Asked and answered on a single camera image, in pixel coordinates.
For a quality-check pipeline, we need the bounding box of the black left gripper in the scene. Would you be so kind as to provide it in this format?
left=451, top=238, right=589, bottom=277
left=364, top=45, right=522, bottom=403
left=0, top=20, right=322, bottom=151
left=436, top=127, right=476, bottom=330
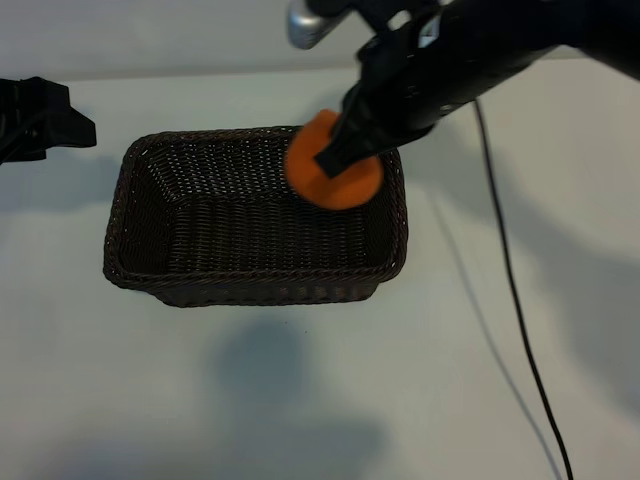
left=0, top=77, right=96, bottom=164

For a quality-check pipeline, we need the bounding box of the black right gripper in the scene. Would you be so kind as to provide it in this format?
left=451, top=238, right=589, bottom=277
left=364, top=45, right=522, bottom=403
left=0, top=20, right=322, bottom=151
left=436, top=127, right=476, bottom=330
left=313, top=27, right=434, bottom=180

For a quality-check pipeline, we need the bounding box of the orange mandarin fruit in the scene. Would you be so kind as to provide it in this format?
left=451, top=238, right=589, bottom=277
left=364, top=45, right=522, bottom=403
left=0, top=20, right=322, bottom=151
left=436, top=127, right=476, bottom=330
left=283, top=108, right=385, bottom=210

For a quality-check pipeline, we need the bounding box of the dark brown wicker basket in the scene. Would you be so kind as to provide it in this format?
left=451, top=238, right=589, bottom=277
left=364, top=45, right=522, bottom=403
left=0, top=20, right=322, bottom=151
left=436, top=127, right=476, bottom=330
left=102, top=125, right=411, bottom=309

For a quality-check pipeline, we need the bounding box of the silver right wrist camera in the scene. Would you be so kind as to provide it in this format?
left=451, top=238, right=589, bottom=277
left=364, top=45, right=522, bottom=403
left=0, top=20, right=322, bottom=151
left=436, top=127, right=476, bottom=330
left=287, top=0, right=351, bottom=50

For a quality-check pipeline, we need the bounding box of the long black hanging cable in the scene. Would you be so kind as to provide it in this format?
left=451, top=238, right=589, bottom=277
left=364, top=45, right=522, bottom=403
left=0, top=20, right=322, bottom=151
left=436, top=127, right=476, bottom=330
left=472, top=97, right=575, bottom=480

